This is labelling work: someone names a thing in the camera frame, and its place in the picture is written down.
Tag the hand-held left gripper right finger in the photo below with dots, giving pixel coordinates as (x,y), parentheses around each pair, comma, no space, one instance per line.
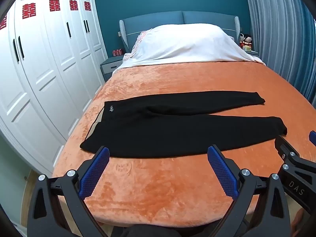
(221,170)

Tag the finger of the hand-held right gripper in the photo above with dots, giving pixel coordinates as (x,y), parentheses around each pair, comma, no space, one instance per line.
(313,137)
(284,149)

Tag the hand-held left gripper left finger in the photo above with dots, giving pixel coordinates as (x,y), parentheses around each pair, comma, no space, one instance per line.
(96,170)

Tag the black pants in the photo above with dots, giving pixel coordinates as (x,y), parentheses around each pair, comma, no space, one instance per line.
(172,128)

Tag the grey nightstand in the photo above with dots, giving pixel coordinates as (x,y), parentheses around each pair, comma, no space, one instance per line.
(109,66)
(254,53)

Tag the orange plush blanket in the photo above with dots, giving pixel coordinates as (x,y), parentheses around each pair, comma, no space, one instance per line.
(172,79)

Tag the grey blue curtain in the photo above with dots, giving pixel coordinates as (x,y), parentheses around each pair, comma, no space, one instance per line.
(279,29)

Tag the white wardrobe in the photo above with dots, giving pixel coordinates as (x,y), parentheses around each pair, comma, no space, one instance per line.
(49,66)

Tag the row of red cans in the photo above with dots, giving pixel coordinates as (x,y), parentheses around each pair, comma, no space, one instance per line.
(117,52)

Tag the white pillow cover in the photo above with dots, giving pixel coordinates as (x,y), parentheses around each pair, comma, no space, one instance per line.
(187,42)

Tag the pink lace pillow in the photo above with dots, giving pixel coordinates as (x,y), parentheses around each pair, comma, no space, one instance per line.
(138,44)

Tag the blue bed headboard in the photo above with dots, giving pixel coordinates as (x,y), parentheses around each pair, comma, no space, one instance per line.
(153,21)

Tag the red paper decoration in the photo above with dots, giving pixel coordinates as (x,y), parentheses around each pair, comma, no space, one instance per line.
(29,11)
(2,22)
(73,5)
(87,6)
(54,5)

